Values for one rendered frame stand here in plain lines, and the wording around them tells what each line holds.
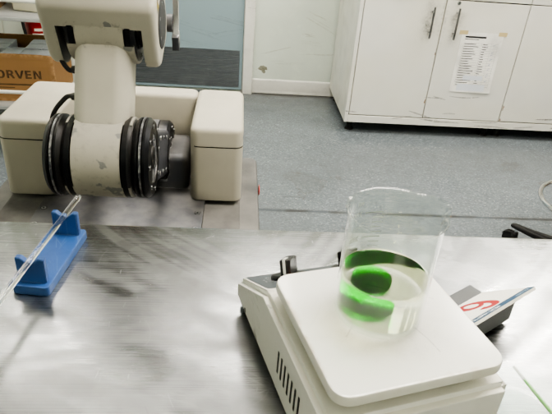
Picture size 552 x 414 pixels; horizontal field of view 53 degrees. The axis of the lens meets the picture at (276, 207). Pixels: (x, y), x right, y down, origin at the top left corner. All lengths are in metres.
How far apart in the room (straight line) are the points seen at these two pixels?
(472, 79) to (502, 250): 2.39
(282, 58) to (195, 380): 3.02
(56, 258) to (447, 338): 0.37
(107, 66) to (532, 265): 0.85
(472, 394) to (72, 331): 0.32
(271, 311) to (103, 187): 0.79
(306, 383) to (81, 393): 0.18
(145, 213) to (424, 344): 1.08
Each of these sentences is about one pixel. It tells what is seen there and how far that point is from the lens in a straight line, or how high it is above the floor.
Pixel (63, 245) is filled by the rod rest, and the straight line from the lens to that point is 0.60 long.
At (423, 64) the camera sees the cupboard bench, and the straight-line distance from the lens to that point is 2.92.
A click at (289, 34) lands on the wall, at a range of 3.35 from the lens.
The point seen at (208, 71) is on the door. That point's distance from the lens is 3.39.
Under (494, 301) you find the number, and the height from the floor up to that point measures 0.78.
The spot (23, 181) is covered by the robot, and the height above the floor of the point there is 0.41.
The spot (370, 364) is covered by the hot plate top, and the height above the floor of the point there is 0.84.
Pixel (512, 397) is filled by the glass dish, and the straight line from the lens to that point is 0.49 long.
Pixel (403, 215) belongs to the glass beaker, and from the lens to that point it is 0.38.
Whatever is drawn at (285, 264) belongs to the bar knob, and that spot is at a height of 0.82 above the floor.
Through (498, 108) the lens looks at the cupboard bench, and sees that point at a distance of 3.14.
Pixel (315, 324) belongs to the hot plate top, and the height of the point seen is 0.84.
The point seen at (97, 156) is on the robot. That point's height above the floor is 0.61.
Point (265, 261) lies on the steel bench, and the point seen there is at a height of 0.75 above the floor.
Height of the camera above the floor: 1.09
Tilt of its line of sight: 30 degrees down
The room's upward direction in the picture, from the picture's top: 5 degrees clockwise
